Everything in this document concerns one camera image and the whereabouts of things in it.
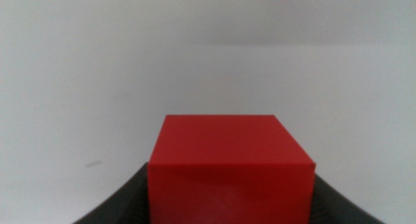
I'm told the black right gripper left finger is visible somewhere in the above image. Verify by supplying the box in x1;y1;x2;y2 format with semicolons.
71;162;150;224

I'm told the red cube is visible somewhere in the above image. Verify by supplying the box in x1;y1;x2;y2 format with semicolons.
146;114;317;224

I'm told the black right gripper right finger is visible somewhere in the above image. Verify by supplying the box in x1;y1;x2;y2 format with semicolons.
312;173;387;224

